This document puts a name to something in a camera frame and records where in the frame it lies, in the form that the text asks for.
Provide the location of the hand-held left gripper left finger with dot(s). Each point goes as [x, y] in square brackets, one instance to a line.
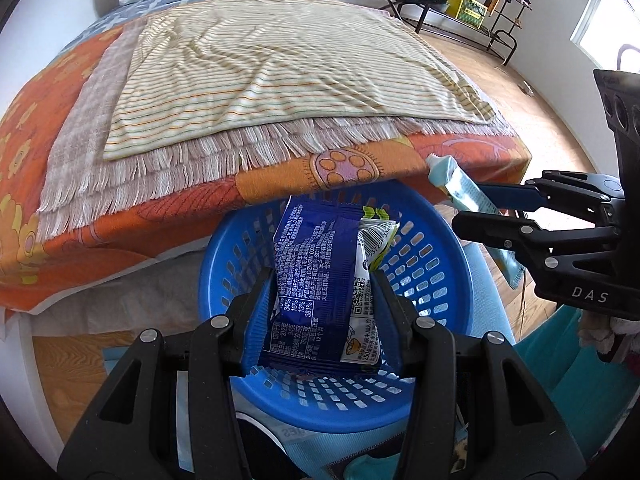
[257, 330]

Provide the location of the blue plastic basket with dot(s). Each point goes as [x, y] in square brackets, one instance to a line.
[435, 260]

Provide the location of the window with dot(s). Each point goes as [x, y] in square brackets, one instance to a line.
[610, 20]

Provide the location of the grey fringed blanket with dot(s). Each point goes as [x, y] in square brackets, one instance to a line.
[85, 125]

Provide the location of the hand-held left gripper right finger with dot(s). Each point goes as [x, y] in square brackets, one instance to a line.
[387, 320]

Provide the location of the blue snack packet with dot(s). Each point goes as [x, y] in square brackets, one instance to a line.
[315, 270]

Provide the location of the white and green packet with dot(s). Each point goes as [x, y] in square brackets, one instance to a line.
[372, 240]

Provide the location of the orange floral bedspread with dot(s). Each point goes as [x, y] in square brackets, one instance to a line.
[30, 170]

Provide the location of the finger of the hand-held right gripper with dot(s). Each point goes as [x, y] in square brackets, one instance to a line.
[500, 232]
[510, 195]

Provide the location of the striped cream blanket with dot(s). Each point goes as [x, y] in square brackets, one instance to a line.
[275, 60]

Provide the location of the light blue cloth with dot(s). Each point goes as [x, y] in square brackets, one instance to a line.
[492, 310]

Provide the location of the pale teal toothpaste tube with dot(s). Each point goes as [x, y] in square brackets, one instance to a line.
[460, 185]

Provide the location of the white mattress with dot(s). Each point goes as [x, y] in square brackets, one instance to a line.
[100, 305]

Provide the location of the black metal rack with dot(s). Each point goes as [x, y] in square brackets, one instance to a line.
[505, 42]

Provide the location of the teal cloth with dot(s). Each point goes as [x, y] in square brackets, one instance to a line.
[560, 355]

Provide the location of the yellow box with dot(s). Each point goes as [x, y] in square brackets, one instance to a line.
[465, 7]

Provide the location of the pale fuzzy cloth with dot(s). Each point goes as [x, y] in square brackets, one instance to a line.
[595, 330]

